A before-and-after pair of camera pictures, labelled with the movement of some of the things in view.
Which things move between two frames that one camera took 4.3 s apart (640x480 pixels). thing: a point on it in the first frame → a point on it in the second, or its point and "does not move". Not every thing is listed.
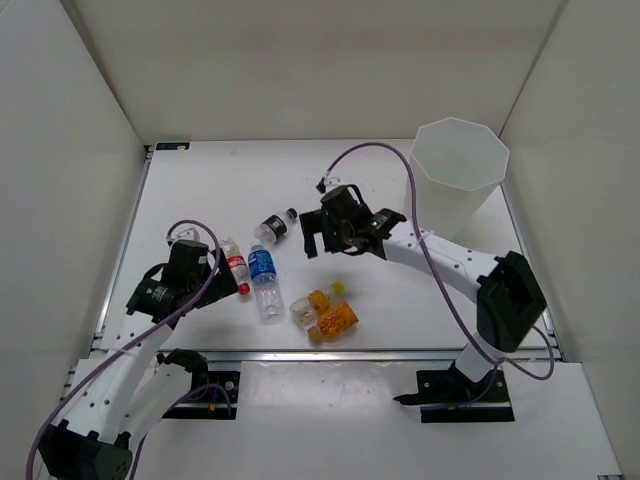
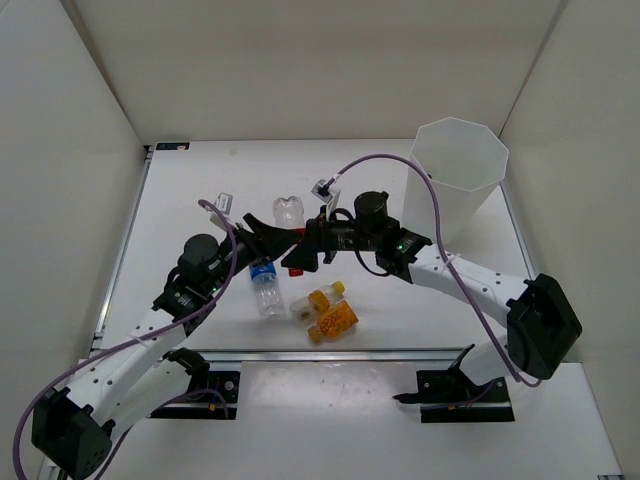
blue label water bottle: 262,271 does not move
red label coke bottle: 238,265 → 289,214
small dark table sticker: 181,146 does not move
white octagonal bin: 458,165 does not move
